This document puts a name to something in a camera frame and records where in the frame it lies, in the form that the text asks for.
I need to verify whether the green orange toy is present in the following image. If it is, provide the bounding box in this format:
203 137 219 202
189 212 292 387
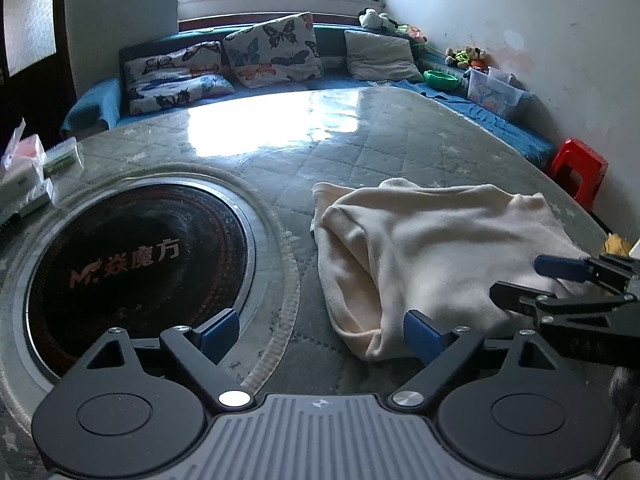
395 24 428 46

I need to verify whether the blue sofa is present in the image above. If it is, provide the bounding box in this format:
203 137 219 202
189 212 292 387
60 25 558 166

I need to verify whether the clear plastic storage box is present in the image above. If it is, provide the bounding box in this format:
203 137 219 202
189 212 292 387
467 67 532 122

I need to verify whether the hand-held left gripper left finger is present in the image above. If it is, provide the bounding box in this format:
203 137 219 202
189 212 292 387
82 308 253 407

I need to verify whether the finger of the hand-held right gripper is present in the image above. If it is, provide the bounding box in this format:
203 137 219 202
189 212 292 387
534 253 640 293
490 281 640 330

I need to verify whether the yellow cloth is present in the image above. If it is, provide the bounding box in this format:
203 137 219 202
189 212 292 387
604 234 633 257

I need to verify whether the red plastic stool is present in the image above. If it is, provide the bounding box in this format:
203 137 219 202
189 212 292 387
544 138 610 211

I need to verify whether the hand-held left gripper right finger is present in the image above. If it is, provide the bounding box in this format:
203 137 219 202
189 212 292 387
387 310 556 407

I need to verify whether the green white packet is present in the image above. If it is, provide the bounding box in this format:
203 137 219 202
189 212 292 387
42 137 85 173

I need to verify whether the white box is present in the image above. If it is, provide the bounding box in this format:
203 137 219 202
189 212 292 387
0 177 55 221

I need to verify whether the grey pillow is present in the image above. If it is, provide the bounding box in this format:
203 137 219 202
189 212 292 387
344 30 423 83

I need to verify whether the dark wooden door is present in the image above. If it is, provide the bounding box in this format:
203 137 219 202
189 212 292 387
0 0 68 148

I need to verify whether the round built-in cooktop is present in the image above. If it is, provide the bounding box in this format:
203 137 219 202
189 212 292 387
10 177 258 396

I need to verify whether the pink tissue packet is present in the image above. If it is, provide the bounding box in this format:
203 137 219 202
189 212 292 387
0 119 46 183

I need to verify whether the green bowl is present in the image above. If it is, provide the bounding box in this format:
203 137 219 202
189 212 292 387
422 70 460 90

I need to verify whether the cream sweater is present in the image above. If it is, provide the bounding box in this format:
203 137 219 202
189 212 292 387
311 178 608 363

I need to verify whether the black and white plush toy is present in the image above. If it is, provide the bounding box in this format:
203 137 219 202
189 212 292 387
359 8 396 31

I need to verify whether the pile of small plush toys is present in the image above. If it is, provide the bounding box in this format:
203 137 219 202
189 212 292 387
445 46 488 68

